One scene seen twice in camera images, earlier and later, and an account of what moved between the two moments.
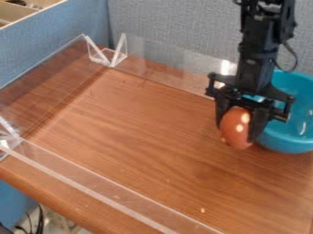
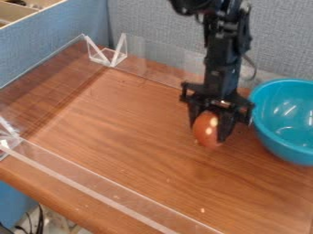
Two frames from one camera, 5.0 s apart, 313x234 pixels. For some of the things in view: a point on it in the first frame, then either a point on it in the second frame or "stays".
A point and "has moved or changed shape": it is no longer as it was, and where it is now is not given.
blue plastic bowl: (292, 137) has moved or changed shape
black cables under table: (41, 228) stays
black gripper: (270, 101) → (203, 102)
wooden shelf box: (18, 10) stays
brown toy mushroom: (235, 127) has moved or changed shape
